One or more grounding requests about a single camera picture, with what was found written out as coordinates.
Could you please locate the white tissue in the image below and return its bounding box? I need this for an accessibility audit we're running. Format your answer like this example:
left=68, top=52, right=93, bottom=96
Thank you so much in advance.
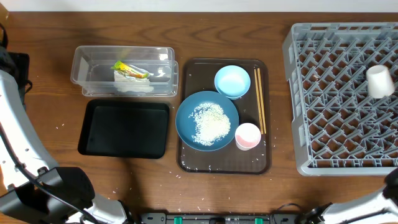
left=113, top=71, right=154, bottom=93

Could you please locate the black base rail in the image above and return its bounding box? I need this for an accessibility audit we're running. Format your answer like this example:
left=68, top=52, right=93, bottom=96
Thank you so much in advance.
left=139, top=213, right=298, bottom=224

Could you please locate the pink cup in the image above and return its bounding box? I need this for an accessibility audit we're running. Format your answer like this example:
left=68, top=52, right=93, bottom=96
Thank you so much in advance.
left=234, top=123, right=261, bottom=151

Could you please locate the grey dishwasher rack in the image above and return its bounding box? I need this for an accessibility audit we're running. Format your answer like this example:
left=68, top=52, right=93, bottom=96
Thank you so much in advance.
left=282, top=22, right=397, bottom=176

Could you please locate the black plastic tray bin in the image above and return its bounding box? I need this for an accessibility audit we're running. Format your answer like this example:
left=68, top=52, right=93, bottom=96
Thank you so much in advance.
left=78, top=99, right=170, bottom=159

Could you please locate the wooden chopstick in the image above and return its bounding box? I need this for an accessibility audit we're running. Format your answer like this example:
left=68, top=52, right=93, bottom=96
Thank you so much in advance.
left=257, top=68, right=267, bottom=134
left=254, top=68, right=264, bottom=135

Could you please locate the white cup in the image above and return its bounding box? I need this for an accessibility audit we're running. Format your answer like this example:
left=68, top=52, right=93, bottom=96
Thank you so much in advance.
left=366, top=65, right=395, bottom=99

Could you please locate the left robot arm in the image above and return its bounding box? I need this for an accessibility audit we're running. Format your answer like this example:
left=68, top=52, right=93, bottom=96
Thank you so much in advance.
left=1, top=27, right=134, bottom=223

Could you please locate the left wooden chopstick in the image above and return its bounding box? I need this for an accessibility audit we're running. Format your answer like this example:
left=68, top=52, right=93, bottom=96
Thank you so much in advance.
left=254, top=68, right=264, bottom=135

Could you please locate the light blue bowl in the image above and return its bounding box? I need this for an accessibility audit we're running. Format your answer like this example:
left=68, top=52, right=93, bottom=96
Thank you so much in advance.
left=214, top=65, right=251, bottom=100

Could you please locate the pile of white rice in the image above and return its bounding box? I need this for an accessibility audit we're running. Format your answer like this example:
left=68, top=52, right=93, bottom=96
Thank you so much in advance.
left=188, top=103, right=231, bottom=146

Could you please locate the green yellow snack wrapper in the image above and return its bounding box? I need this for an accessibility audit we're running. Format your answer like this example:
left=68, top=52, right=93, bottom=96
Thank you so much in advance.
left=111, top=61, right=149, bottom=78

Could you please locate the right wooden chopstick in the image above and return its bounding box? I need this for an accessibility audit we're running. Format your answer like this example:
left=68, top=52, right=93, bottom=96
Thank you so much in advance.
left=257, top=68, right=267, bottom=134

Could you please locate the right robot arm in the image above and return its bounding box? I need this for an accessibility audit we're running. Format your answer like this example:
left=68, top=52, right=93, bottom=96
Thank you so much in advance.
left=296, top=169, right=397, bottom=224

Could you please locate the dark brown serving tray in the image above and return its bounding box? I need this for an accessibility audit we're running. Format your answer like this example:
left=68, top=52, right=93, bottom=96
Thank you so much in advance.
left=177, top=58, right=272, bottom=174

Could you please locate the large dark blue plate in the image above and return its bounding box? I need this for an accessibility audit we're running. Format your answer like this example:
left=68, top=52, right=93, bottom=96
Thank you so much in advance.
left=175, top=91, right=239, bottom=152

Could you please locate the clear plastic bin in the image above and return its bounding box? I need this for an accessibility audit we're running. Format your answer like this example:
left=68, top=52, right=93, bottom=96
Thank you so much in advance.
left=71, top=45, right=178, bottom=97

